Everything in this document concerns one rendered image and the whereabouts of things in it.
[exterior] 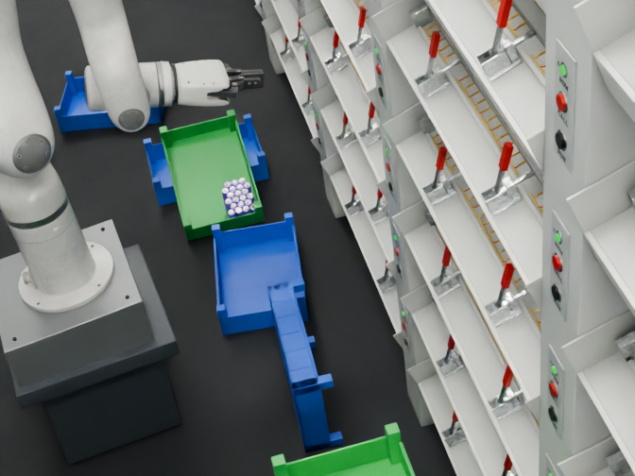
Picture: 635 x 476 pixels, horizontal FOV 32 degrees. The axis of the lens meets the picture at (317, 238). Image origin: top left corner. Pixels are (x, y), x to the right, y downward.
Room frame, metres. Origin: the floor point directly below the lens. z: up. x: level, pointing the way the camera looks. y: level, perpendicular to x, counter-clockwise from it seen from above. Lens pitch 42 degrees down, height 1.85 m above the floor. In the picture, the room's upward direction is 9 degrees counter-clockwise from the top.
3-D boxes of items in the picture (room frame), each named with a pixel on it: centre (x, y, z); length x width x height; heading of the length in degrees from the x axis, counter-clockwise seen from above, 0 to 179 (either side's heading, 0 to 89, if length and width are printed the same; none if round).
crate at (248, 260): (1.96, 0.15, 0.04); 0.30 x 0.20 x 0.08; 0
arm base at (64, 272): (1.65, 0.50, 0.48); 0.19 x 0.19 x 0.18
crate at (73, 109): (2.80, 0.53, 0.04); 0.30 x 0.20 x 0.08; 83
